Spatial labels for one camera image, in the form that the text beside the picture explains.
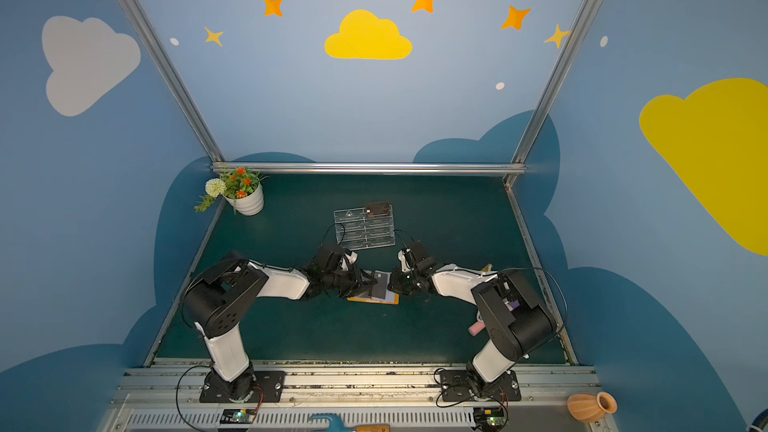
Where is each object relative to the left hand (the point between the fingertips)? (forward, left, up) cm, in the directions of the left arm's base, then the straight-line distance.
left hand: (379, 286), depth 89 cm
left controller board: (-32, +33, -3) cm, 46 cm away
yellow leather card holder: (-3, +4, -3) cm, 6 cm away
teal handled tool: (-34, +9, -3) cm, 35 cm away
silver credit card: (0, 0, -2) cm, 2 cm away
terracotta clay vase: (-31, -46, +8) cm, 56 cm away
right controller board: (-32, -28, -4) cm, 42 cm away
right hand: (+2, -3, -2) cm, 4 cm away
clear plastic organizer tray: (+20, +8, 0) cm, 22 cm away
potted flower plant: (+30, +48, +10) cm, 57 cm away
